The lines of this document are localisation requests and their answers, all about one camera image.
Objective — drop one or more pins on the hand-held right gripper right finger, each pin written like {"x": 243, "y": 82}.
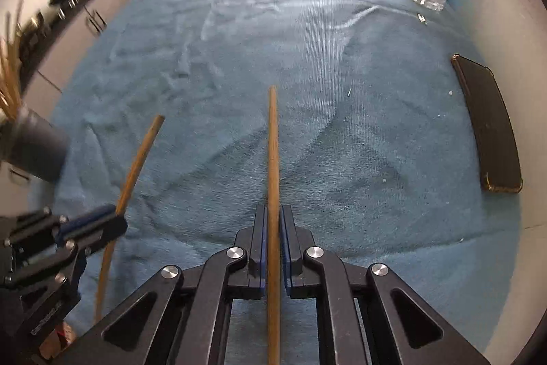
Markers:
{"x": 287, "y": 241}

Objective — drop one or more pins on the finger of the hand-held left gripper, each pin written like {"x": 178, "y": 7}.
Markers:
{"x": 107, "y": 230}
{"x": 85, "y": 221}

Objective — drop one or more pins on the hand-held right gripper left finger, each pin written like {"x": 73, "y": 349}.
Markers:
{"x": 258, "y": 236}

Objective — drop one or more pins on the grey chopstick holder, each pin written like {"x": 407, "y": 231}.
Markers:
{"x": 34, "y": 142}

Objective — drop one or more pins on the person's left hand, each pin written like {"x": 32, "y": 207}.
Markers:
{"x": 50, "y": 343}

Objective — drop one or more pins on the blue table cloth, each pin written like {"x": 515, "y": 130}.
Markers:
{"x": 333, "y": 112}

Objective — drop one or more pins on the black phone in case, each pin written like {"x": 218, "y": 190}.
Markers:
{"x": 491, "y": 125}

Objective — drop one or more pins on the small metal clip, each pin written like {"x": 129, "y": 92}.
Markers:
{"x": 422, "y": 18}

